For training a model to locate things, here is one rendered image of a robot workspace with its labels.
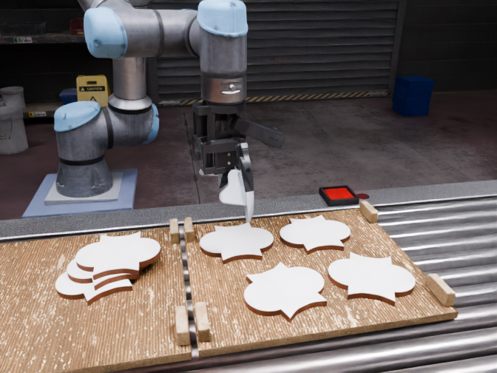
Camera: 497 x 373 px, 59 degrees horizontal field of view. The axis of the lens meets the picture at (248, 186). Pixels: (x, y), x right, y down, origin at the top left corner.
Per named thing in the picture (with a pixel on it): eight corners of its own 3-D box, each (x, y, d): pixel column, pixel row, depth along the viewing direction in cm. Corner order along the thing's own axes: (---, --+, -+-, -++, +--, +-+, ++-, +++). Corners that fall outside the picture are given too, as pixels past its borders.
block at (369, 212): (358, 211, 98) (359, 200, 97) (365, 210, 98) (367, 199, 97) (370, 223, 93) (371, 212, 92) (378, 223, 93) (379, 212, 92)
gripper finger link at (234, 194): (222, 227, 74) (211, 175, 75) (254, 220, 76) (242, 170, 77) (227, 225, 71) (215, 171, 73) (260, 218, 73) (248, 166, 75)
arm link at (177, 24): (143, 6, 76) (167, 9, 67) (202, 8, 81) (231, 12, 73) (146, 53, 79) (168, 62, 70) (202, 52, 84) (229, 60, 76)
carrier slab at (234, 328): (183, 232, 93) (183, 225, 92) (363, 214, 100) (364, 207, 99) (199, 358, 62) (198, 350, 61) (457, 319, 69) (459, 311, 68)
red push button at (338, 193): (322, 194, 110) (322, 189, 110) (345, 192, 111) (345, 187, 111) (330, 205, 105) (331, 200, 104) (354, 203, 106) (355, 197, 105)
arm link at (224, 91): (237, 69, 76) (255, 78, 69) (237, 95, 77) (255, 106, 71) (194, 72, 73) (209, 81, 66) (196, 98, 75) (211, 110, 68)
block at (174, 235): (169, 229, 91) (168, 218, 89) (178, 229, 91) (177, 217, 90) (171, 245, 85) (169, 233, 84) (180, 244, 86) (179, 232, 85)
